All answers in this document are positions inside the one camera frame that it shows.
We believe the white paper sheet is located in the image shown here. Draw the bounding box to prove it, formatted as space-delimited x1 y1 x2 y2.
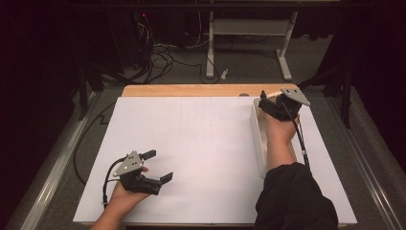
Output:
72 95 358 225

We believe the person's left hand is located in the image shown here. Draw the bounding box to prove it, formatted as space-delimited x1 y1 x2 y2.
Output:
106 181 150 214

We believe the black stand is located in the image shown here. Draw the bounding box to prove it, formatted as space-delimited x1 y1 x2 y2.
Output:
77 59 107 122
298 62 354 129

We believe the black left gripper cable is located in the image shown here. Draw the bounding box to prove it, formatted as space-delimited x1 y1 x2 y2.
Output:
101 155 129 206

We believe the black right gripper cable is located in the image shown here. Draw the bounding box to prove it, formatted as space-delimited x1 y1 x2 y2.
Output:
282 101 311 171

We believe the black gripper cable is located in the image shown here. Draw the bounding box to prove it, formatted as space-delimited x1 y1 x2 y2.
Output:
101 155 129 206
282 101 311 171

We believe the white metal stand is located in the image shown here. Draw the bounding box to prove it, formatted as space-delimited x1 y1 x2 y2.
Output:
205 11 300 82

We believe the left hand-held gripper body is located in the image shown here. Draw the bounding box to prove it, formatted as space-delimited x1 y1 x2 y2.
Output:
112 149 162 196

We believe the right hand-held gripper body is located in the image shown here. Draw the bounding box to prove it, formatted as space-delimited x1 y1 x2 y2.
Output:
268 87 311 123

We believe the white plastic bin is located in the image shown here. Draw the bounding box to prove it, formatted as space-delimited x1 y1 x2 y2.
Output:
250 96 305 178

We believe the aluminium floor rail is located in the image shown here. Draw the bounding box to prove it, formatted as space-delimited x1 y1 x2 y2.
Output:
325 95 404 230
18 91 98 230

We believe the bundle of floor cables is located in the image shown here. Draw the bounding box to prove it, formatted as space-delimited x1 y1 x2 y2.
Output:
127 15 222 85

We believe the black floor cable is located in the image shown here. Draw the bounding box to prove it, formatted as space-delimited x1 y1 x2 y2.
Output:
73 101 118 186

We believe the person's right hand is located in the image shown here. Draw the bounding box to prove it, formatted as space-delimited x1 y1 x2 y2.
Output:
263 114 300 147

